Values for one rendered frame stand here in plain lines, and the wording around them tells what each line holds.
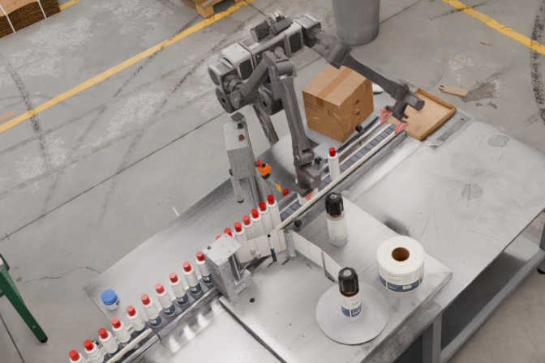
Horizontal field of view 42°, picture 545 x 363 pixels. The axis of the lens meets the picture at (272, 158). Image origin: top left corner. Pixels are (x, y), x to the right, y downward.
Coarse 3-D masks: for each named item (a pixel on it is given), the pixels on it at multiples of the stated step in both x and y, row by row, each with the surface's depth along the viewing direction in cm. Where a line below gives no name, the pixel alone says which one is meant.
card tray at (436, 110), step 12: (420, 96) 397; (432, 96) 393; (408, 108) 392; (432, 108) 390; (444, 108) 388; (456, 108) 384; (396, 120) 387; (408, 120) 386; (420, 120) 384; (432, 120) 383; (444, 120) 381; (408, 132) 379; (420, 132) 378
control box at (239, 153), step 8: (224, 128) 307; (232, 128) 306; (232, 136) 303; (232, 144) 299; (240, 144) 298; (248, 144) 298; (232, 152) 299; (240, 152) 299; (248, 152) 300; (232, 160) 302; (240, 160) 303; (248, 160) 303; (232, 168) 305; (240, 168) 306; (248, 168) 306; (240, 176) 309; (248, 176) 310
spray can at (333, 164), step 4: (332, 148) 344; (332, 152) 343; (328, 156) 346; (332, 156) 345; (336, 156) 345; (328, 160) 347; (332, 160) 346; (336, 160) 346; (328, 164) 350; (332, 164) 348; (336, 164) 348; (332, 168) 349; (336, 168) 349; (332, 172) 352; (336, 172) 351; (332, 176) 354; (336, 176) 353; (332, 180) 356
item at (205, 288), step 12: (384, 132) 375; (372, 144) 370; (384, 144) 369; (360, 156) 366; (348, 168) 361; (324, 180) 358; (312, 204) 348; (288, 216) 345; (204, 288) 322; (192, 300) 319; (180, 312) 315
